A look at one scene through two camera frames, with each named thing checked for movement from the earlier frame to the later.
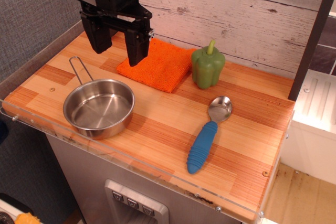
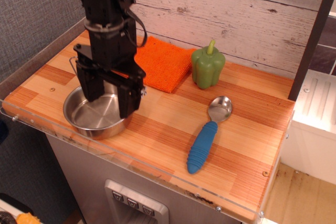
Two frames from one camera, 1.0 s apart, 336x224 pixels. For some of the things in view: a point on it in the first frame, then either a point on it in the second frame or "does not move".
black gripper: [116, 3] → [112, 53]
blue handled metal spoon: [220, 108] does not move
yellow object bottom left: [27, 218] does not move
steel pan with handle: [100, 109] does not move
